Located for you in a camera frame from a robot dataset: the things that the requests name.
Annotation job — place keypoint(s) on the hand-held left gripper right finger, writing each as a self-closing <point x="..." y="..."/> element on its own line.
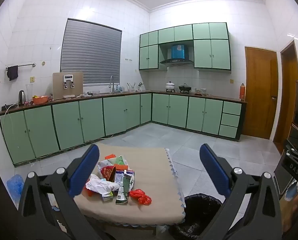
<point x="215" y="172"/>

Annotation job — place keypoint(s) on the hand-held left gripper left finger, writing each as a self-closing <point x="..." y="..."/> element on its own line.
<point x="85" y="170"/>

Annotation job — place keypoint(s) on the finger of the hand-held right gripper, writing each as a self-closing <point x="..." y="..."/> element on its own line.
<point x="296" y="148"/>

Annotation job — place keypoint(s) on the red embroidered pouch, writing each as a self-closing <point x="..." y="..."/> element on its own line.
<point x="109" y="173"/>

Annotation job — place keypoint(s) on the blue white packet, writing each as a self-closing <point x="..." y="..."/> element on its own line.
<point x="118" y="177"/>

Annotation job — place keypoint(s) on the small light green box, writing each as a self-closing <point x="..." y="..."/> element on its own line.
<point x="107" y="196"/>

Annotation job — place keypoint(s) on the white green wrapper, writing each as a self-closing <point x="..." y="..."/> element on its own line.
<point x="119" y="160"/>

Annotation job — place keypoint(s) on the orange foam net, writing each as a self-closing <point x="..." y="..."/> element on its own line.
<point x="121" y="167"/>

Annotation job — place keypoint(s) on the bin with black liner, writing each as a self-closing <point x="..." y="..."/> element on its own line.
<point x="198" y="212"/>

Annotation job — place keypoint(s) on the green white carton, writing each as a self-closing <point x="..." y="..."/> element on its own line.
<point x="121" y="195"/>

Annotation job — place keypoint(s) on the red plastic bag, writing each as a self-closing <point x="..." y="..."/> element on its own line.
<point x="140" y="195"/>

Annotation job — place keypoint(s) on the blue scalloped cloth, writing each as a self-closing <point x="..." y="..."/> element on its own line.
<point x="290" y="192"/>

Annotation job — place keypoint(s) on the green base cabinets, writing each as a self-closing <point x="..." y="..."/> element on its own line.
<point x="64" y="125"/>

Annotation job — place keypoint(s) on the table with beige cloth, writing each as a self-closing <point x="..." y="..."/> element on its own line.
<point x="151" y="170"/>

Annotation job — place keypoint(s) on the wooden door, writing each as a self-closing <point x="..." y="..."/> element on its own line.
<point x="260" y="92"/>

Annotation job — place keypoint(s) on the blue plastic bag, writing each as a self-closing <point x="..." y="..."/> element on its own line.
<point x="15" y="185"/>

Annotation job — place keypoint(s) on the orange thermos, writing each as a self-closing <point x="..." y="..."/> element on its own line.
<point x="242" y="92"/>

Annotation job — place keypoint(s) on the glass jar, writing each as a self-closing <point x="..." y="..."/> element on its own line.
<point x="203" y="91"/>

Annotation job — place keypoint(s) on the orange plastic basket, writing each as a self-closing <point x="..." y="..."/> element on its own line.
<point x="40" y="100"/>

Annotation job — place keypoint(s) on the stack of bowls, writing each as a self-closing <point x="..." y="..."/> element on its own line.
<point x="193" y="90"/>

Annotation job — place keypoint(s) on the cardboard water purifier box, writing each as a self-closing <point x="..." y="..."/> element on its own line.
<point x="59" y="87"/>

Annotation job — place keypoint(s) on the steel faucet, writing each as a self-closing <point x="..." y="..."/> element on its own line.
<point x="113" y="86"/>

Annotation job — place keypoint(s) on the black wok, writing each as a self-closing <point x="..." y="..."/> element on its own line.
<point x="184" y="88"/>

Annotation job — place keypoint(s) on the utensil holder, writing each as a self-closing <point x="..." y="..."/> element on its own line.
<point x="131" y="88"/>

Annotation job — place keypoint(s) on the steel electric kettle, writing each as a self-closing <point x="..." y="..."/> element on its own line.
<point x="22" y="97"/>

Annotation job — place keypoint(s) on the white cooking pot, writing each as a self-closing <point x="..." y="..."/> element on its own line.
<point x="170" y="87"/>

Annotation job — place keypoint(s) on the clear plastic jug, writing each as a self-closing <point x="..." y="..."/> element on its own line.
<point x="29" y="90"/>

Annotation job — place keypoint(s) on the grey window blind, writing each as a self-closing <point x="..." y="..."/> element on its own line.
<point x="89" y="52"/>

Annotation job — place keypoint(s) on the black range hood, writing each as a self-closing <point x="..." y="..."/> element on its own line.
<point x="176" y="61"/>

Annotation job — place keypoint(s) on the dark towel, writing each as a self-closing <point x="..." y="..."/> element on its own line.
<point x="12" y="73"/>

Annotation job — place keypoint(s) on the wooden door frame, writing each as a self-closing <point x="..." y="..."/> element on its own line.
<point x="288" y="92"/>

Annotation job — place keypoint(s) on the metal towel rail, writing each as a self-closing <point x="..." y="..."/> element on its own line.
<point x="26" y="65"/>

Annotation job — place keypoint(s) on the green wall cabinets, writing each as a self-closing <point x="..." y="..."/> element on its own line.
<point x="208" y="52"/>

